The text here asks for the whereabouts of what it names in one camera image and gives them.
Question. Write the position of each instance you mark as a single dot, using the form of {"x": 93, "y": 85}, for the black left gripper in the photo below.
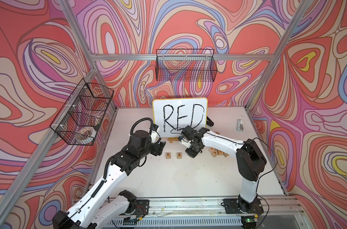
{"x": 158, "y": 148}

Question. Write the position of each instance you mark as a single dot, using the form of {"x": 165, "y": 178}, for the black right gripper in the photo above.
{"x": 192, "y": 154}

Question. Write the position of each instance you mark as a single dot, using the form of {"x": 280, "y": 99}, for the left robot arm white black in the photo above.
{"x": 117, "y": 168}

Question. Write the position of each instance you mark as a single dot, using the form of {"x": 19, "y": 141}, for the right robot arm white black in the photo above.
{"x": 251, "y": 161}

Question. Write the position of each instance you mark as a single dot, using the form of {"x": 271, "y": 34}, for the wooden whiteboard stand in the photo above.
{"x": 173, "y": 139}

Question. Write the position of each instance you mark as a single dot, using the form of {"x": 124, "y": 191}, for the black binder clip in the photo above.
{"x": 209, "y": 122}

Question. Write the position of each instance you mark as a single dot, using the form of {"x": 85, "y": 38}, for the whiteboard with yellow rim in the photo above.
{"x": 173, "y": 115}

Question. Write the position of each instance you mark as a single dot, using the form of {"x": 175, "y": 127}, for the grey whiteboard eraser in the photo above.
{"x": 240, "y": 125}

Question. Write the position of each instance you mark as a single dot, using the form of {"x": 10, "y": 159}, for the tape roll in basket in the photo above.
{"x": 86, "y": 135}

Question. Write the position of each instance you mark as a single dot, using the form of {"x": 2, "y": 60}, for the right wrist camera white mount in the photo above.
{"x": 185, "y": 142}

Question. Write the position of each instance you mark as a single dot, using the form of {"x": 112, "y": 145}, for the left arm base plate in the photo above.
{"x": 139, "y": 207}

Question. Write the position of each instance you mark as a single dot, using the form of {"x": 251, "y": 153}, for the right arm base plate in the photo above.
{"x": 239, "y": 206}

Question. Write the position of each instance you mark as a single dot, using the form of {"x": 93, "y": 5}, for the black wire basket back wall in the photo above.
{"x": 185, "y": 65}

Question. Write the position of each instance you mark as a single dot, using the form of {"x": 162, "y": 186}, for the black wire basket wall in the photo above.
{"x": 185, "y": 65}
{"x": 85, "y": 107}

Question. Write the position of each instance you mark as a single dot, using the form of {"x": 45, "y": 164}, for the black wire basket left wall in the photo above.
{"x": 85, "y": 107}

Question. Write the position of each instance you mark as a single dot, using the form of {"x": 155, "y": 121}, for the aluminium rail at front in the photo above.
{"x": 185, "y": 203}

